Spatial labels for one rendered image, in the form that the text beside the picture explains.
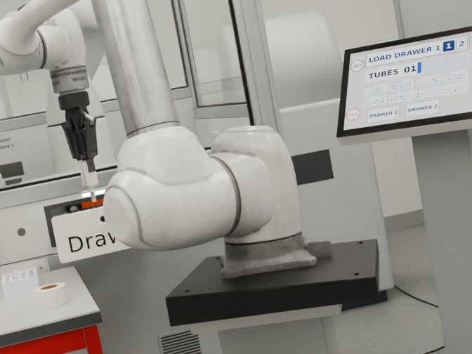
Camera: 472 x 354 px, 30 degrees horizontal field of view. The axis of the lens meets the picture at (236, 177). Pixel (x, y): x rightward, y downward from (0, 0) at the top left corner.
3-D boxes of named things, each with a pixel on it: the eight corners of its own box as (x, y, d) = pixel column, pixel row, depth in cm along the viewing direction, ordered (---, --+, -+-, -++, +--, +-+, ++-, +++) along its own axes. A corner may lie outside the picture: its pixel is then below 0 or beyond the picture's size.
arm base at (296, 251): (338, 263, 164) (335, 233, 164) (221, 279, 164) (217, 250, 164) (326, 247, 183) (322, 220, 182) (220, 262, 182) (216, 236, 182)
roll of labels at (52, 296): (74, 302, 190) (70, 284, 189) (43, 311, 186) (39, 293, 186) (61, 298, 196) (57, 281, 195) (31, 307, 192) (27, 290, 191)
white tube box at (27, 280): (40, 291, 208) (37, 275, 208) (4, 299, 207) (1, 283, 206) (38, 282, 220) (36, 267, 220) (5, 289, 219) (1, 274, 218)
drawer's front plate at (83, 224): (179, 237, 214) (171, 192, 213) (60, 263, 206) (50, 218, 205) (178, 236, 215) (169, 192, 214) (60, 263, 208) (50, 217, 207)
